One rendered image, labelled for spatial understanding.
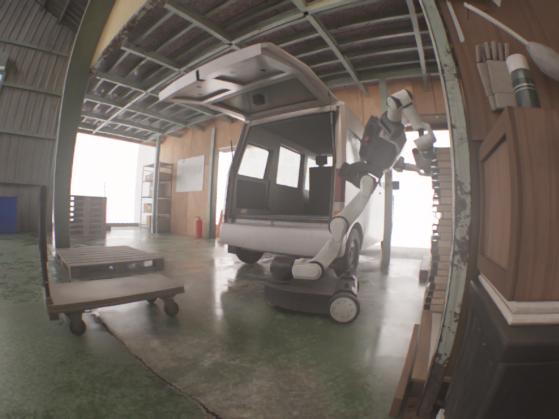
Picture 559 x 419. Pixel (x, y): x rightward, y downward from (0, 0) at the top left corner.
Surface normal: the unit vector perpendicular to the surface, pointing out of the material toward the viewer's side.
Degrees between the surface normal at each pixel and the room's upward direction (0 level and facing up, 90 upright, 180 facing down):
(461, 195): 90
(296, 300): 90
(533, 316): 45
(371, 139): 87
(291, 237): 87
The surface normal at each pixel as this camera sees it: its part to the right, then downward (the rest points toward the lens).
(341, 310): -0.29, -0.02
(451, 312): -0.55, -0.03
